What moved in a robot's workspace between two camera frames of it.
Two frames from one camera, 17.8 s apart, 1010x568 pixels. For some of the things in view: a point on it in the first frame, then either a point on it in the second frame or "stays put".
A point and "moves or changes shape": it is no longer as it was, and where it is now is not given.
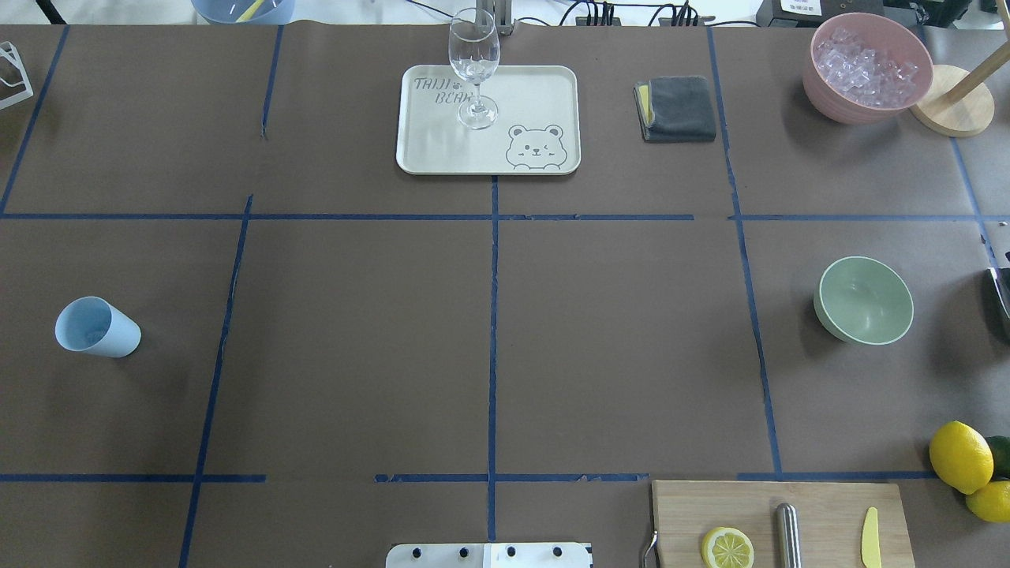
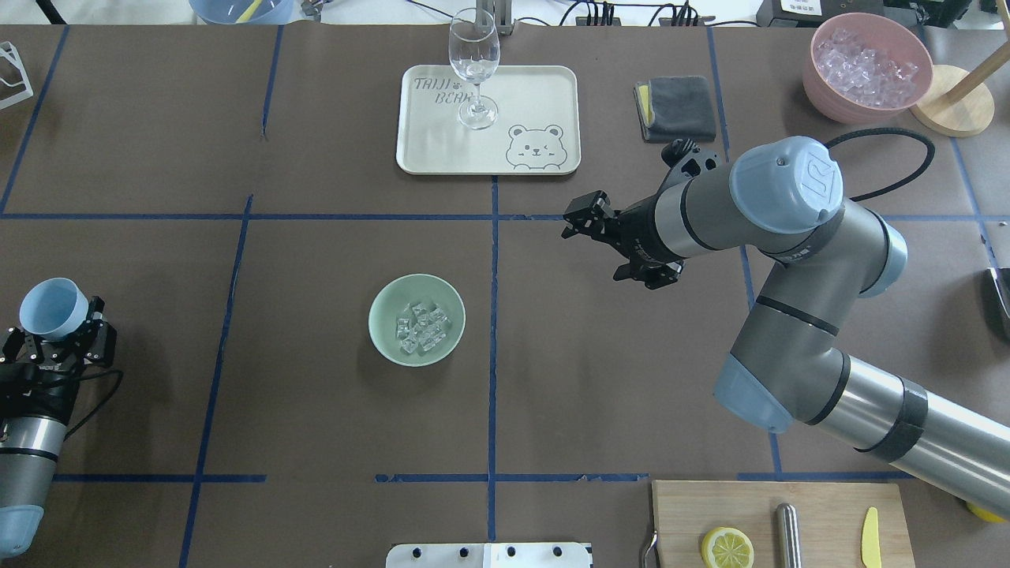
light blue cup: x=92 y=325 moves or changes shape
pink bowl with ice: x=865 y=69 stays put
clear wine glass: x=474 y=50 stays put
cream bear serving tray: x=536 y=132 stays put
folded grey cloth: x=675 y=108 stays put
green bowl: x=863 y=301 -> x=417 y=319
